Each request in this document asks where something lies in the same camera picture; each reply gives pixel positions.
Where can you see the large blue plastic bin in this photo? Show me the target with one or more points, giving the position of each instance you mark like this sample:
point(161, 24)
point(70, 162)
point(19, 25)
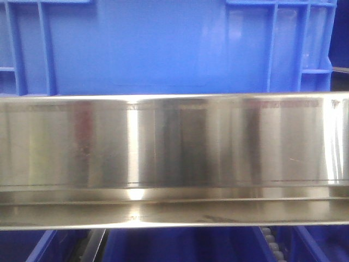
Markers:
point(51, 48)

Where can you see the lower shelf blue bin centre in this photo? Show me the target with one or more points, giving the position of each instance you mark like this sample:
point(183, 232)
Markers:
point(188, 244)

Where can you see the shelf blue bin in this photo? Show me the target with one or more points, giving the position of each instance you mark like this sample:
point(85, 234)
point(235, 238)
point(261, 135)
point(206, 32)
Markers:
point(188, 244)
point(319, 243)
point(40, 245)

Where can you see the lower shelf roller track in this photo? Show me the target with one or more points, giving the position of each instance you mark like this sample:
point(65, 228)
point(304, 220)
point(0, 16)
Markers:
point(273, 245)

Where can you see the lower shelf blue bin left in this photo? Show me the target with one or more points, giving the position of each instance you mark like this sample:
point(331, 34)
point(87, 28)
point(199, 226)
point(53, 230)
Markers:
point(40, 245)

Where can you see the lower shelf blue bin right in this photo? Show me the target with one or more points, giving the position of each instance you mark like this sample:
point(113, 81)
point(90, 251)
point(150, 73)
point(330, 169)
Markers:
point(319, 243)

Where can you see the stainless steel front rail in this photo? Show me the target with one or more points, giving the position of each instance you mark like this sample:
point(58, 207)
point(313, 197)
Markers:
point(70, 162)

